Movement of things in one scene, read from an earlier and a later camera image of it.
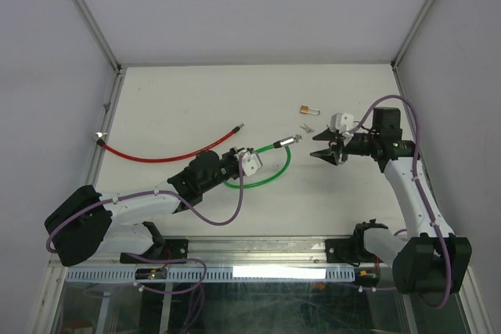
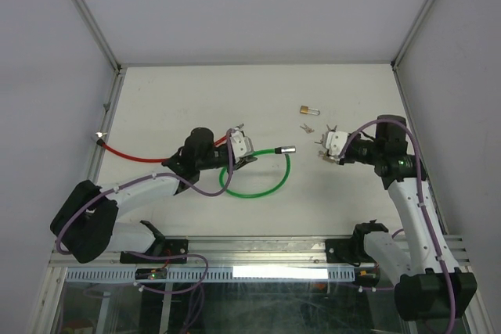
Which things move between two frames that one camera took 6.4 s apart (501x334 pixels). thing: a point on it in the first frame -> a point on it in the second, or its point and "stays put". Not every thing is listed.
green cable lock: x=280 y=143 -> x=279 y=150
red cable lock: x=101 y=143 stays put
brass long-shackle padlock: x=306 y=109 stays put
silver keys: x=307 y=129 stays put
